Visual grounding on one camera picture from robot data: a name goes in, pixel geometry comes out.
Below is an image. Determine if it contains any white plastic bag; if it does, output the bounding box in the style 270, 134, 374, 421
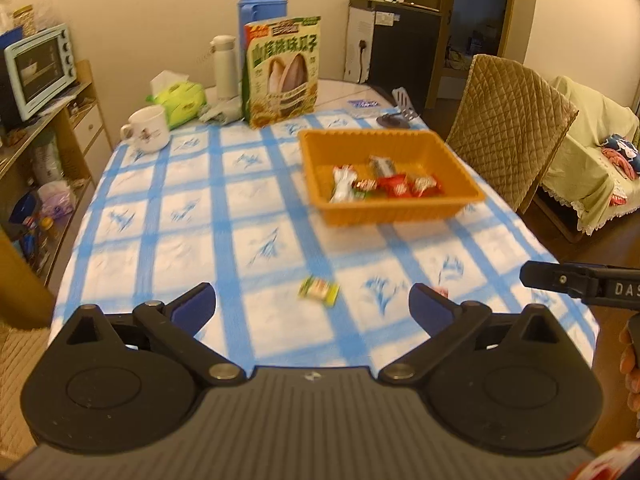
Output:
32, 132, 63, 186

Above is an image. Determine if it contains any grey cloth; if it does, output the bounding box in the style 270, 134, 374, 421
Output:
199, 99, 246, 125

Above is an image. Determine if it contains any quilted brown chair seat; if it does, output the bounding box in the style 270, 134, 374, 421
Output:
0, 322, 51, 461

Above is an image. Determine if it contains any green covered sofa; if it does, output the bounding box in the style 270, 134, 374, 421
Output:
542, 76, 640, 236

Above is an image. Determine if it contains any blue bowl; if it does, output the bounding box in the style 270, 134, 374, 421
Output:
9, 192, 41, 226

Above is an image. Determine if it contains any white cartoon print mug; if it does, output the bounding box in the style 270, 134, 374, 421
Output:
120, 105, 171, 151

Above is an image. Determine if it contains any black cabinet appliance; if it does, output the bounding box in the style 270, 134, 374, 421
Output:
367, 0, 443, 111

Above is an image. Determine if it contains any green tissue pack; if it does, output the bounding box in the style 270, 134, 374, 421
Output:
146, 71, 207, 130

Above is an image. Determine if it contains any blue thermos jug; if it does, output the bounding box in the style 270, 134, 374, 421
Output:
237, 0, 285, 61

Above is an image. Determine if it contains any orange plastic tray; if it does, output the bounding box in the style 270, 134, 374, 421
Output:
298, 129, 486, 227

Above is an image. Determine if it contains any blue checked tablecloth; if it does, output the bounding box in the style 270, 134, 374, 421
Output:
50, 110, 601, 376

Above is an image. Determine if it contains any white insulated bottle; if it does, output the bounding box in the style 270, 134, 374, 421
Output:
209, 35, 238, 101

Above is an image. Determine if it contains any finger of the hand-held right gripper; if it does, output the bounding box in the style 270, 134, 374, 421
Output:
520, 261, 601, 296

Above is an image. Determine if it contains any yellow green candy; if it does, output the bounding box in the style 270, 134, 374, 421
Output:
299, 276, 340, 306

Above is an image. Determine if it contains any person's right hand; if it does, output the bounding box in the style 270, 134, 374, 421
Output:
619, 321, 640, 441

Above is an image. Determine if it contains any large sunflower seed bag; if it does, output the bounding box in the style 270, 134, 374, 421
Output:
242, 15, 322, 130

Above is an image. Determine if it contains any long green silver snack packet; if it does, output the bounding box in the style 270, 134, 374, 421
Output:
330, 165, 357, 204

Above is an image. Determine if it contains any small red candy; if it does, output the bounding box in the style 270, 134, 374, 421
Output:
410, 175, 445, 197

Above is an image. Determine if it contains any purple tissue pack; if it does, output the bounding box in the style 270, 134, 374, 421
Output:
37, 180, 76, 216

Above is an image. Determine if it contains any printed cushion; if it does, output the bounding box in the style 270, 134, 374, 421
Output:
601, 134, 640, 181

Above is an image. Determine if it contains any white phone stand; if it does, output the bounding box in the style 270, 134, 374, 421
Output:
376, 87, 418, 128

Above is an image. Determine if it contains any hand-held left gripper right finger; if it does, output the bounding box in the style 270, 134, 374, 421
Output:
378, 282, 576, 386

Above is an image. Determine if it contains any mint toaster oven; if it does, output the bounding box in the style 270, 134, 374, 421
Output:
0, 23, 77, 122

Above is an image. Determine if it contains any wooden shelf cabinet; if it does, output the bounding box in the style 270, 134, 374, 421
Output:
0, 60, 113, 301

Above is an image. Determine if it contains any large red snack packet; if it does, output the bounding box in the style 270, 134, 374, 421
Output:
376, 174, 412, 198

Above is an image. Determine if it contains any red white printed cloth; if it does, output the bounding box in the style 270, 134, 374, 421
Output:
570, 440, 640, 480

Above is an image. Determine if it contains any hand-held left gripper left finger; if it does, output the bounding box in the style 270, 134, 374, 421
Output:
47, 282, 247, 387

